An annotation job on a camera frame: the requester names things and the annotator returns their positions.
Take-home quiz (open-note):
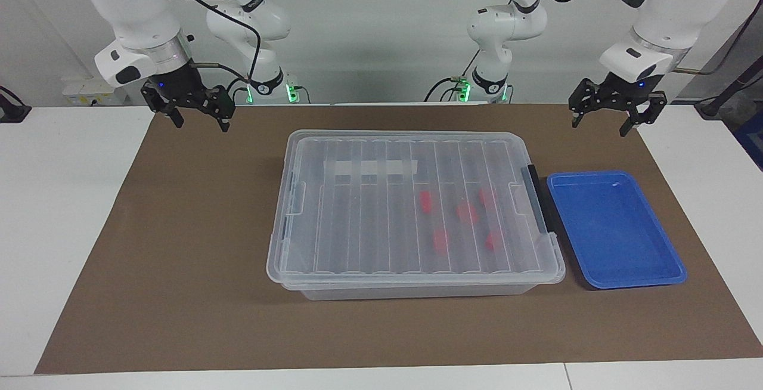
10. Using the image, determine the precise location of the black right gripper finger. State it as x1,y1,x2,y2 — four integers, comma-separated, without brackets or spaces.
160,103,184,129
212,101,234,134

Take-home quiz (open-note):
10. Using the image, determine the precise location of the clear ribbed plastic lid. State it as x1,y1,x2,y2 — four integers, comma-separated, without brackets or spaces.
266,131,566,289

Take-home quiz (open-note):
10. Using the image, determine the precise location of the black box latch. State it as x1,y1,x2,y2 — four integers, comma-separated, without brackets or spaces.
522,165,558,236

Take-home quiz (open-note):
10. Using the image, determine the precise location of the blue plastic tray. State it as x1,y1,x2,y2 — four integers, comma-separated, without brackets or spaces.
547,169,687,290

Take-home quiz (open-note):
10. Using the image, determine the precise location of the clear plastic storage box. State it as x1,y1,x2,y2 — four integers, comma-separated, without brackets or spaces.
266,131,566,301

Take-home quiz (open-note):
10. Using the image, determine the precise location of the white power strip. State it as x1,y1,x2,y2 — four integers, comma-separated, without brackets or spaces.
63,77,129,107

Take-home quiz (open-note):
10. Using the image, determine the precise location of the black tripod leg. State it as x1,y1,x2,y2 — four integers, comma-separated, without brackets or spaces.
694,59,763,119

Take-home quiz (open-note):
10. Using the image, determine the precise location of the blue crate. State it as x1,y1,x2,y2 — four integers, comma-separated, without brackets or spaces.
734,110,763,171

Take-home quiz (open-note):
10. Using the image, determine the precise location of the brown table mat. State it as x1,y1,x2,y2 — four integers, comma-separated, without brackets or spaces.
35,103,763,374

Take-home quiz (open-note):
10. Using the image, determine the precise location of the white tape strip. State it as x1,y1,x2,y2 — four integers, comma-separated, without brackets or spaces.
324,159,418,177

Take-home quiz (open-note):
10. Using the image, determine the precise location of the black clamp stand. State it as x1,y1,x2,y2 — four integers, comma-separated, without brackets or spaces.
0,86,32,123

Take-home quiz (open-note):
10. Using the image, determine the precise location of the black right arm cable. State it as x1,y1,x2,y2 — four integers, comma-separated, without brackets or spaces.
156,0,263,83

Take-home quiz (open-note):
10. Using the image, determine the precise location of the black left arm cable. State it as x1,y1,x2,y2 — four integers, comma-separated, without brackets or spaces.
534,0,763,76

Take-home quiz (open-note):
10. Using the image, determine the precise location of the black arm base cable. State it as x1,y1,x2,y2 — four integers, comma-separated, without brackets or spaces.
424,50,480,103

